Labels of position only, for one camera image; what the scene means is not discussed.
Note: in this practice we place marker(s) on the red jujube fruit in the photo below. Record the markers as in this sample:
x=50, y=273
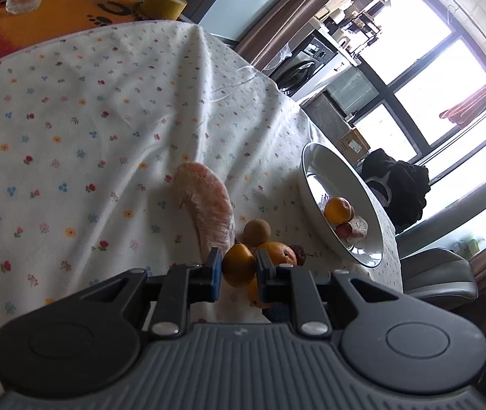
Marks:
x=343, y=230

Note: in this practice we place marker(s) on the orange tangerine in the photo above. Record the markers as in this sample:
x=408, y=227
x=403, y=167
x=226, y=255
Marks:
x=279, y=253
x=338, y=210

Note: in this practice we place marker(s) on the washing machine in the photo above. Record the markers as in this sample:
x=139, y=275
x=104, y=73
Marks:
x=310, y=56

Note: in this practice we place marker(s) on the white floral tablecloth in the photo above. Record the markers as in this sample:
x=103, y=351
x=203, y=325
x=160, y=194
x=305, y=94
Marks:
x=92, y=129

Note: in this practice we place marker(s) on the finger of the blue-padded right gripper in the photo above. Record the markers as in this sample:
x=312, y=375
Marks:
x=294, y=288

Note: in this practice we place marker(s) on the small kumquat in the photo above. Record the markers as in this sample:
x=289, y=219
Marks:
x=254, y=295
x=238, y=266

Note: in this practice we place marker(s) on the small peeled pomelo segment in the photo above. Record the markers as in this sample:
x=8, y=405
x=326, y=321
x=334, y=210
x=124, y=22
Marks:
x=359, y=230

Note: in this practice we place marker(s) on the brown longan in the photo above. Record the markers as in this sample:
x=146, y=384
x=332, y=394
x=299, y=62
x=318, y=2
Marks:
x=256, y=232

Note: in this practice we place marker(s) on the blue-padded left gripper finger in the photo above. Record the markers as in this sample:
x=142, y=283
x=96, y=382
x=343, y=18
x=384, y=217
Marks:
x=182, y=286

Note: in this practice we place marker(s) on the cardboard box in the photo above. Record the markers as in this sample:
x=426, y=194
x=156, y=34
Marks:
x=353, y=146

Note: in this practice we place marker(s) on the brown curtain left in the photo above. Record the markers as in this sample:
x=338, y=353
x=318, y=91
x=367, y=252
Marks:
x=275, y=29

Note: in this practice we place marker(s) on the grey leather chair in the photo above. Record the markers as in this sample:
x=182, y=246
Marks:
x=440, y=277

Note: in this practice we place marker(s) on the yellow tape roll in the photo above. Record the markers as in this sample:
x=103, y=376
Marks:
x=163, y=9

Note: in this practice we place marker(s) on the white oval bowl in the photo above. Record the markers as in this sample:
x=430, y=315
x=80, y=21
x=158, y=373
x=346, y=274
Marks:
x=324, y=174

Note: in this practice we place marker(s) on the black clothing pile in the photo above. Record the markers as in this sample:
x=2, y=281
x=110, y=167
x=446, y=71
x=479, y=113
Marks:
x=400, y=187

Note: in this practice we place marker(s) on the pink hanging towel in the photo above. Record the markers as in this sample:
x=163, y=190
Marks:
x=465, y=112

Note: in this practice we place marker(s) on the orange cat table mat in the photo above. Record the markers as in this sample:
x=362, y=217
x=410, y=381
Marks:
x=57, y=18

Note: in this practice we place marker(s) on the kitchen counter rack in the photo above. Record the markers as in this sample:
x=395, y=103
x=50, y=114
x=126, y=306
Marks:
x=360, y=29

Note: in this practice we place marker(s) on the large peeled pomelo segment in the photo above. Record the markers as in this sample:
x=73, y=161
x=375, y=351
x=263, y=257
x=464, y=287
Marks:
x=207, y=200

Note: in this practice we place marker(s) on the dark passion fruit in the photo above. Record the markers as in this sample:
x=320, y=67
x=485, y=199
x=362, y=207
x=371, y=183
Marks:
x=301, y=254

